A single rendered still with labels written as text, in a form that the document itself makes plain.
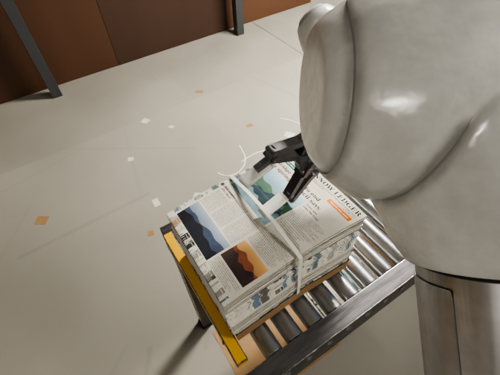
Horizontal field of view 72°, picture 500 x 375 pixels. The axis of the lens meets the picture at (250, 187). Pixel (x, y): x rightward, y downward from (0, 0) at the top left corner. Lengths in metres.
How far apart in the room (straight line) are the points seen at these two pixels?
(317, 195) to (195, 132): 1.93
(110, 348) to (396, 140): 1.81
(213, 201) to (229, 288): 0.23
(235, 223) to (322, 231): 0.20
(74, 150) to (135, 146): 0.44
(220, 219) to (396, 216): 0.64
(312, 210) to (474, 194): 0.66
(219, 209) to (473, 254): 0.69
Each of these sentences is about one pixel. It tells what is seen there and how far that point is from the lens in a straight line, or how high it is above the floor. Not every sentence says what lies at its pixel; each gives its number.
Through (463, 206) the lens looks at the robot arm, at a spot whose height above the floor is 1.56.
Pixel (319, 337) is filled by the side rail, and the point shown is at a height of 0.80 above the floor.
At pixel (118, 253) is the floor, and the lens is 2.13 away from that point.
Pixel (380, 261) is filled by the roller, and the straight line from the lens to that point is 1.07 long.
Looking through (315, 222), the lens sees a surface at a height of 1.04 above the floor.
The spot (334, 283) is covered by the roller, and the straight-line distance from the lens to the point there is 1.02.
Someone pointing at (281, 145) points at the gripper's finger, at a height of 1.24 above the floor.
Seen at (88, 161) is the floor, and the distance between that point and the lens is 2.73.
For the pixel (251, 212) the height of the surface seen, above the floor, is 1.04.
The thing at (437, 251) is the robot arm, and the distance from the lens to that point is 0.21.
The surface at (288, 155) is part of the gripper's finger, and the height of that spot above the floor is 1.21.
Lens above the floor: 1.69
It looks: 49 degrees down
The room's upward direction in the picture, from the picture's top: 4 degrees counter-clockwise
